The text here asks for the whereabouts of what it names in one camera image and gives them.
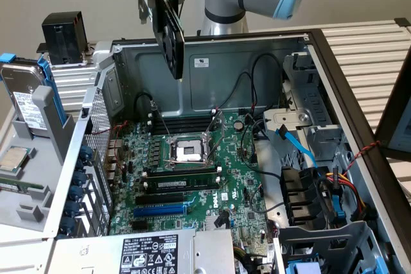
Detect silver CPU socket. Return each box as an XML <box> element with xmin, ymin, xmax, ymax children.
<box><xmin>163</xmin><ymin>134</ymin><xmax>214</xmax><ymax>172</ymax></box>

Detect black thin wire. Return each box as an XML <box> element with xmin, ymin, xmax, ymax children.
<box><xmin>256</xmin><ymin>170</ymin><xmax>285</xmax><ymax>181</ymax></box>

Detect blue plastic tab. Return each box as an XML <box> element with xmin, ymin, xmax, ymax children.
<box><xmin>287</xmin><ymin>262</ymin><xmax>319</xmax><ymax>274</ymax></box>

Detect black green graphics card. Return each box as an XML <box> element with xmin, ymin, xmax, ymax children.
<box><xmin>137</xmin><ymin>0</ymin><xmax>187</xmax><ymax>81</ymax></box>

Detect open silver PC case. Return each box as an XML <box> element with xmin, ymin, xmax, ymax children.
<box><xmin>41</xmin><ymin>28</ymin><xmax>411</xmax><ymax>274</ymax></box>

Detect silver rear port block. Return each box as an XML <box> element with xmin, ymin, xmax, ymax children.
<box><xmin>106</xmin><ymin>155</ymin><xmax>123</xmax><ymax>171</ymax></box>
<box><xmin>108</xmin><ymin>139</ymin><xmax>125</xmax><ymax>155</ymax></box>

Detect black plastic fan duct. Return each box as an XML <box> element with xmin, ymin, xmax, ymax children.
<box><xmin>279</xmin><ymin>166</ymin><xmax>324</xmax><ymax>227</ymax></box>

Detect red black twisted wire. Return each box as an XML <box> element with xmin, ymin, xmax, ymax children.
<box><xmin>345</xmin><ymin>141</ymin><xmax>382</xmax><ymax>174</ymax></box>
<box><xmin>92</xmin><ymin>121</ymin><xmax>133</xmax><ymax>172</ymax></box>

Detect blue plastic bay lever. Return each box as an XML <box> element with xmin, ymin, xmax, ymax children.
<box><xmin>330</xmin><ymin>187</ymin><xmax>347</xmax><ymax>222</ymax></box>

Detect black looped wire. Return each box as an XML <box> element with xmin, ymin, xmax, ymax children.
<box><xmin>134</xmin><ymin>92</ymin><xmax>159</xmax><ymax>117</ymax></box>

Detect dark framed panel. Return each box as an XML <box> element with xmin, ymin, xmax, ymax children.
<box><xmin>374</xmin><ymin>47</ymin><xmax>411</xmax><ymax>161</ymax></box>

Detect silver chipset heat sink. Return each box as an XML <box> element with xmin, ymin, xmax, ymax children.
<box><xmin>205</xmin><ymin>215</ymin><xmax>231</xmax><ymax>232</ymax></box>

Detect silver power supply Dell label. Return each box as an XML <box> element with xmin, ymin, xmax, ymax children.
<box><xmin>53</xmin><ymin>228</ymin><xmax>235</xmax><ymax>274</ymax></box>

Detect silver CPU chip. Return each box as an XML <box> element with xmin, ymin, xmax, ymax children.
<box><xmin>0</xmin><ymin>145</ymin><xmax>35</xmax><ymax>175</ymax></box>

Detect green Dell motherboard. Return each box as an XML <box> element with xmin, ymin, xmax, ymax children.
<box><xmin>107</xmin><ymin>112</ymin><xmax>274</xmax><ymax>255</ymax></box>

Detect short black expansion slot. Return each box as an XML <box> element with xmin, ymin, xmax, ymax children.
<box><xmin>131</xmin><ymin>221</ymin><xmax>153</xmax><ymax>232</ymax></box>

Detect hard disk blue caddy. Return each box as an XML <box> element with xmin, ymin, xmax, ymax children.
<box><xmin>0</xmin><ymin>51</ymin><xmax>66</xmax><ymax>139</ymax></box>

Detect silver disk bay cage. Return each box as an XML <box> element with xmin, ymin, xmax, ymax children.
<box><xmin>275</xmin><ymin>221</ymin><xmax>381</xmax><ymax>274</ymax></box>

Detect black coiled wire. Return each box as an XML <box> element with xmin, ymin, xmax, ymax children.
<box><xmin>239</xmin><ymin>116</ymin><xmax>268</xmax><ymax>166</ymax></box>

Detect thin metal locking lever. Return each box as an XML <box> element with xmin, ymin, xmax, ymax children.
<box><xmin>150</xmin><ymin>102</ymin><xmax>173</xmax><ymax>142</ymax></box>
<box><xmin>162</xmin><ymin>157</ymin><xmax>206</xmax><ymax>165</ymax></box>

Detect yellow red power wires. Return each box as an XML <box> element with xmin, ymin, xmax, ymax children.
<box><xmin>324</xmin><ymin>173</ymin><xmax>369</xmax><ymax>214</ymax></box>

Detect grey parts rack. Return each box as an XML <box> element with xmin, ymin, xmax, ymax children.
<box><xmin>0</xmin><ymin>85</ymin><xmax>83</xmax><ymax>234</ymax></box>

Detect yellow black braided cable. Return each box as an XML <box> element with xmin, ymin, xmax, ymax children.
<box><xmin>233</xmin><ymin>244</ymin><xmax>258</xmax><ymax>264</ymax></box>

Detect long blue expansion slot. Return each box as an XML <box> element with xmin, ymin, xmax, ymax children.
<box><xmin>133</xmin><ymin>205</ymin><xmax>189</xmax><ymax>219</ymax></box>

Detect black arched wire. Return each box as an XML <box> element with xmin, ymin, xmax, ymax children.
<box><xmin>229</xmin><ymin>71</ymin><xmax>254</xmax><ymax>112</ymax></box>
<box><xmin>251</xmin><ymin>53</ymin><xmax>285</xmax><ymax>110</ymax></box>

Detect long black expansion slot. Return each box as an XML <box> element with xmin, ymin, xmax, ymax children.
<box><xmin>134</xmin><ymin>192</ymin><xmax>186</xmax><ymax>206</ymax></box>

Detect blue SATA wire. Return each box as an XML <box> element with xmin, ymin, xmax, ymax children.
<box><xmin>275</xmin><ymin>124</ymin><xmax>319</xmax><ymax>169</ymax></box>

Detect silver drive bracket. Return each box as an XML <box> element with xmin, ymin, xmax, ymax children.
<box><xmin>262</xmin><ymin>108</ymin><xmax>313</xmax><ymax>146</ymax></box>

